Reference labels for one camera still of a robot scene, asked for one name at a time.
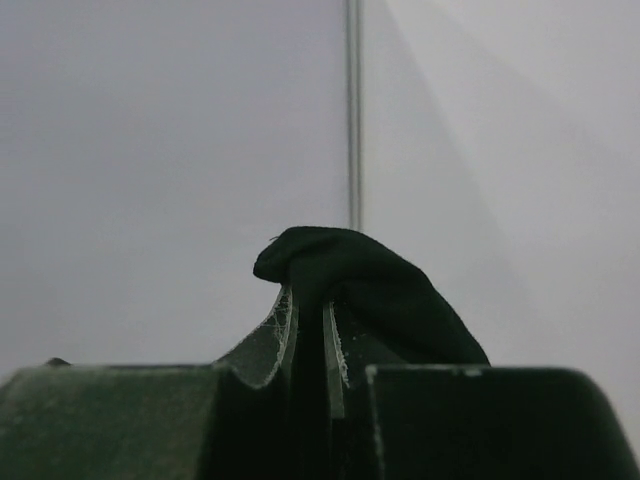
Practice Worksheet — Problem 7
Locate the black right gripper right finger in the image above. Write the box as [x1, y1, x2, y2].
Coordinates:
[323, 303, 639, 479]

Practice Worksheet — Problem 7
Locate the left aluminium frame post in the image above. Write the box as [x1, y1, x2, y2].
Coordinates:
[345, 0, 362, 231]

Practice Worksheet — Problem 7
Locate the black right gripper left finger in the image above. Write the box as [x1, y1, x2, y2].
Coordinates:
[1, 288, 298, 479]

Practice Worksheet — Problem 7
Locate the black t shirt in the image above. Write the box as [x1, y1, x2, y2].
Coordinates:
[252, 225, 491, 369]

